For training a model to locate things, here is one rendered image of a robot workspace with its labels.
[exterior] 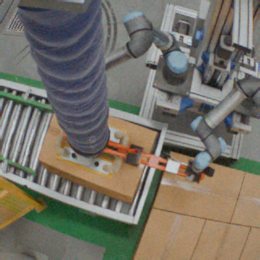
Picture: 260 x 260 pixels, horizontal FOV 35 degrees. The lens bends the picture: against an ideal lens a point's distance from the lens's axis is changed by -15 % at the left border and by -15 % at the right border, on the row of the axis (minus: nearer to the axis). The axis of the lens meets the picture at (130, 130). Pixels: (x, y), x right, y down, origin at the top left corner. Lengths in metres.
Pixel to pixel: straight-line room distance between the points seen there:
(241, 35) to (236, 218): 1.66
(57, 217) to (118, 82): 1.23
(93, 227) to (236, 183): 1.20
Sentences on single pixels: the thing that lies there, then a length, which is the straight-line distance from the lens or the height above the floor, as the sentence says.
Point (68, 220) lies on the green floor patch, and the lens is 3.57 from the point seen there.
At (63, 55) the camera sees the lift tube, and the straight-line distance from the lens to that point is 1.19.
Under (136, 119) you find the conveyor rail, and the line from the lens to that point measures 3.07.
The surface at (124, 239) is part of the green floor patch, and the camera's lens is 3.54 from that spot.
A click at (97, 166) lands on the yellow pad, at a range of 2.60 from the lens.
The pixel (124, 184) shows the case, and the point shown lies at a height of 0.95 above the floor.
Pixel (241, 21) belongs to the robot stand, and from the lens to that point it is 1.83.
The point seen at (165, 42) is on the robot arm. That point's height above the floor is 1.32.
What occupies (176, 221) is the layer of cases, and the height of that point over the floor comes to 0.54.
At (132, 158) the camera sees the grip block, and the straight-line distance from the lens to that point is 2.50.
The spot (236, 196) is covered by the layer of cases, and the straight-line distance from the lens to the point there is 3.12.
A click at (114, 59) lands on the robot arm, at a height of 1.52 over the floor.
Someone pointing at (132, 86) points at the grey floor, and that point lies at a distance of 3.77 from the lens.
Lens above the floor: 3.54
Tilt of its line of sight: 75 degrees down
